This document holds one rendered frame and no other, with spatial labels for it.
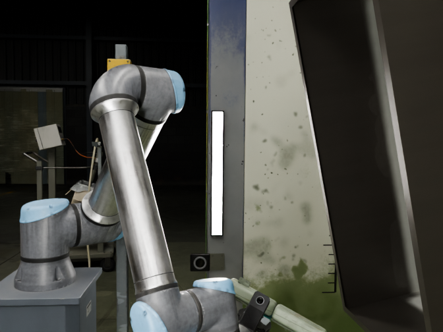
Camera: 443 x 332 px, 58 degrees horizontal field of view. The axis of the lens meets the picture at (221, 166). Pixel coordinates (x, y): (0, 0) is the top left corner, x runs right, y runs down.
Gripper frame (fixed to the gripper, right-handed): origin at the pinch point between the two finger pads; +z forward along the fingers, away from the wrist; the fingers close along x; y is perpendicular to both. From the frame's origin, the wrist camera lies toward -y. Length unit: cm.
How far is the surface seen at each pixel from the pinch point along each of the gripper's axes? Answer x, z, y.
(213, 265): -39, 76, 19
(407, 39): 8, -19, -80
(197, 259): -47, 71, 18
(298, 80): -38, 82, -85
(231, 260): -33, 80, 13
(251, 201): -35, 80, -19
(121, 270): -87, 76, 46
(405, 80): 11, -18, -72
